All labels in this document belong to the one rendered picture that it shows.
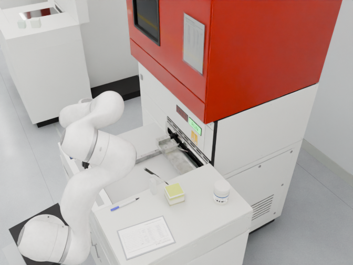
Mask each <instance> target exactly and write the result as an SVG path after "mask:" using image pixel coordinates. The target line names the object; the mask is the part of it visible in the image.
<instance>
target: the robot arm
mask: <svg viewBox="0 0 353 265"><path fill-rule="evenodd" d="M123 111H124V102H123V99H122V97H121V96H120V95H119V94H118V93H117V92H115V91H106V92H103V93H102V94H100V95H99V96H97V97H96V98H95V99H92V98H84V99H81V100H80V101H79V102H78V104H74V105H69V106H67V107H65V108H63V109H62V110H61V112H60V114H59V123H60V124H61V126H62V127H64V128H66V129H65V130H64V131H63V133H62V135H61V138H60V146H61V149H62V150H63V152H64V153H65V154H66V155H67V156H69V157H71V158H74V159H77V160H80V161H82V166H83V167H84V169H87V170H84V171H80V172H78V173H76V174H75V175H73V176H72V177H71V179H70V180H69V181H68V184H67V186H66V188H65V190H64V193H63V196H62V198H61V202H60V211H61V215H62V217H63V219H64V220H65V221H66V223H67V224H68V225H69V226H65V225H64V223H63V222H62V221H61V220H60V219H59V218H57V217H55V216H53V215H39V216H36V217H34V218H32V219H30V221H28V222H27V223H26V224H25V225H24V227H23V228H22V230H21V232H20V234H19V237H18V242H17V245H18V249H19V251H20V253H21V254H22V255H24V256H25V257H28V258H30V259H32V260H35V261H50V262H56V263H62V264H68V265H77V264H81V263H82V262H84V261H85V260H86V259H87V258H88V256H89V255H90V250H91V235H90V230H89V215H90V211H91V209H92V207H93V205H94V202H95V200H96V198H97V196H98V194H99V193H100V191H101V190H102V189H103V188H104V187H106V186H108V185H110V184H112V183H114V182H116V181H118V180H120V179H122V178H124V177H125V176H126V175H127V174H128V173H129V172H130V171H131V170H132V169H133V168H134V166H135V163H136V161H137V152H136V149H135V147H134V145H133V144H132V143H131V142H129V141H127V140H125V139H123V138H121V137H118V136H115V135H112V134H109V133H106V132H103V131H100V130H98V129H100V128H104V127H107V126H110V125H112V124H114V123H116V122H117V121H118V120H119V119H120V118H121V116H122V114H123ZM89 163H90V164H94V165H97V166H95V167H93V168H90V169H88V166H89Z"/></svg>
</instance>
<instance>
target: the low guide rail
mask: <svg viewBox="0 0 353 265"><path fill-rule="evenodd" d="M160 154H162V152H161V151H160V150H159V149H156V150H154V151H151V152H148V153H146V154H143V155H141V156H138V157H137V161H136V163H135V164H137V163H139V162H142V161H144V160H147V159H149V158H152V157H155V156H157V155H160Z"/></svg>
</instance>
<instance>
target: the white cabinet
mask: <svg viewBox="0 0 353 265"><path fill-rule="evenodd" d="M61 162H62V164H63V168H64V171H65V175H66V179H67V182H68V181H69V180H70V179H71V177H70V175H69V173H68V171H67V169H66V167H65V165H64V163H63V161H62V159H61ZM89 230H90V235H91V250H90V252H91V254H92V257H93V259H94V261H95V263H96V265H114V264H113V262H112V260H111V257H110V255H109V253H108V251H107V249H106V247H105V245H104V243H103V241H102V239H101V237H100V235H99V233H98V232H97V230H96V228H95V226H94V224H93V222H92V220H91V218H90V217H89ZM249 231H250V230H249V229H248V230H246V231H245V232H243V233H241V234H239V235H238V236H236V237H234V238H232V239H230V240H228V241H227V242H225V243H223V244H221V245H219V246H217V247H216V248H214V249H212V250H210V251H208V252H206V253H205V254H203V255H201V256H199V257H197V258H195V259H193V260H192V261H190V262H188V263H186V264H184V265H242V263H243V258H244V253H245V248H246V244H247V239H248V234H249Z"/></svg>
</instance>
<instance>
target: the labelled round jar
mask: <svg viewBox="0 0 353 265"><path fill-rule="evenodd" d="M229 194H230V184H229V182H227V181H226V180H218V181H216V182H215V184H214V192H213V201H214V202H215V203H216V204H218V205H224V204H226V203H227V202H228V200H229Z"/></svg>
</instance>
